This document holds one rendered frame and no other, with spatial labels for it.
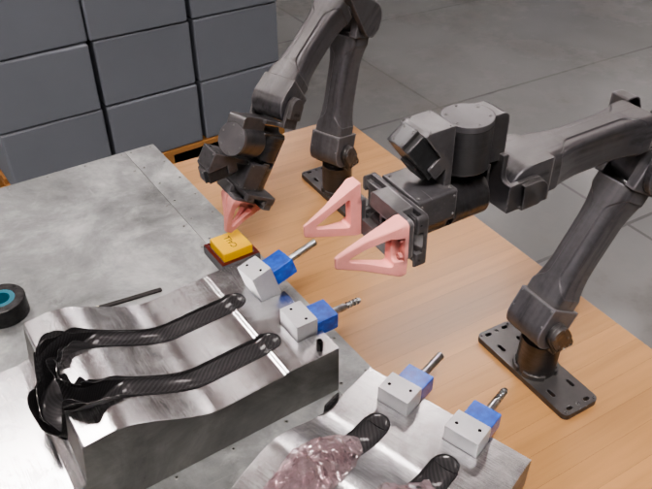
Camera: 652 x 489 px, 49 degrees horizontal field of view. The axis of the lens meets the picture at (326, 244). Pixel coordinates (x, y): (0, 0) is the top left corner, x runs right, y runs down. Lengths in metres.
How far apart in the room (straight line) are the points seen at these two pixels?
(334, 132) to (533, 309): 0.57
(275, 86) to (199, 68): 1.78
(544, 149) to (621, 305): 1.82
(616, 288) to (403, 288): 1.51
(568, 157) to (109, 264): 0.87
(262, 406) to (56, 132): 2.01
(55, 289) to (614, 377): 0.96
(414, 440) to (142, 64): 2.19
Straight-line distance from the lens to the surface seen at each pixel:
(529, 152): 0.85
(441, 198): 0.75
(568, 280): 1.05
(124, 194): 1.60
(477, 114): 0.77
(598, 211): 1.04
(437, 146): 0.73
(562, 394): 1.16
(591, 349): 1.26
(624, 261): 2.86
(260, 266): 1.12
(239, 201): 1.28
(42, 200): 1.63
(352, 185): 0.76
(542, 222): 2.97
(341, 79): 1.41
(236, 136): 1.19
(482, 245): 1.42
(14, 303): 1.31
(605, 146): 0.94
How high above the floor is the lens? 1.64
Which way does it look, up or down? 37 degrees down
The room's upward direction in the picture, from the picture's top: straight up
